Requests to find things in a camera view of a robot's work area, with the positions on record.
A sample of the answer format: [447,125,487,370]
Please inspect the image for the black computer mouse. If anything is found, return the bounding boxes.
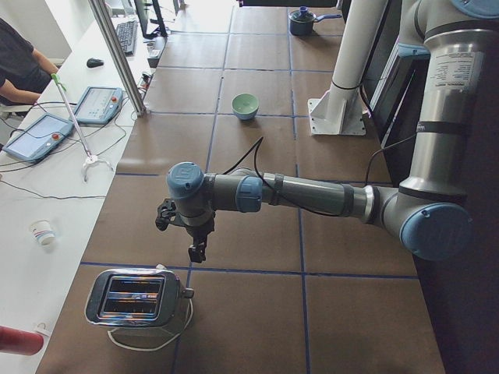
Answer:
[86,58,104,69]

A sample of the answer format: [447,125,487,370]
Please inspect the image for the silver toaster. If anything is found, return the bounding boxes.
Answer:
[85,267,194,338]

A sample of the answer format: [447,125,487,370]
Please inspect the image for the blue bowl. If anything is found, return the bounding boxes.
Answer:
[232,108,258,121]

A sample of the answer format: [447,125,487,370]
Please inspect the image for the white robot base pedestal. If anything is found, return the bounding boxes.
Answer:
[308,0,388,136]

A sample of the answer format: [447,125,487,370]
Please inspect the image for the blue saucepan with lid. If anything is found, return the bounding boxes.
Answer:
[288,6,342,36]

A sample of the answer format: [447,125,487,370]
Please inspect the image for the white paper cup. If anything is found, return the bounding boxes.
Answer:
[29,220,55,245]

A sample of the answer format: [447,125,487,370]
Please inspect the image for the black keyboard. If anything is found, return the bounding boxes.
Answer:
[115,20,137,55]

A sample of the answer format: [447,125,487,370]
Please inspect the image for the far blue teach pendant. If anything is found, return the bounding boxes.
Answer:
[73,86,123,126]

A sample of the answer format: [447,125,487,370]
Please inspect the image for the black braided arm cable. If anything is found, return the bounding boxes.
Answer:
[221,134,420,217]

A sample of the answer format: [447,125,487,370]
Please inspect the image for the near blue teach pendant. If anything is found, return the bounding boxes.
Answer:
[3,113,73,163]

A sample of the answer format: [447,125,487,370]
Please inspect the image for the red bottle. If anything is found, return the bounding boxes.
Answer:
[0,326,44,355]

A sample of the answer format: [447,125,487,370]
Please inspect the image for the green bowl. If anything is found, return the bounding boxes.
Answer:
[232,93,259,111]

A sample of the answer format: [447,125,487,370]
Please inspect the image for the blue teach pendant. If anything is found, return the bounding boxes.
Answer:
[73,86,123,126]
[3,113,73,163]

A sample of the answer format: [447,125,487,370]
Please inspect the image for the aluminium frame post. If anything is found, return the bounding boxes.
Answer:
[89,0,147,117]

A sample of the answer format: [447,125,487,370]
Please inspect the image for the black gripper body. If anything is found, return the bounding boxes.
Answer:
[186,217,214,249]

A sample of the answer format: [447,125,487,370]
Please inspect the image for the black monitor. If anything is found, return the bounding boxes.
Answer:
[134,0,168,40]

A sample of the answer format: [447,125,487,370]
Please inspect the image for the white reacher grabber tool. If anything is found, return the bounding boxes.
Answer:
[51,73,115,182]

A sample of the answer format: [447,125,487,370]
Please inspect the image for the seated person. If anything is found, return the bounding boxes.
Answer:
[1,19,58,105]

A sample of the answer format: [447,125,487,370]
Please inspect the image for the white toaster cord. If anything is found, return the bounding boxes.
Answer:
[107,299,195,352]

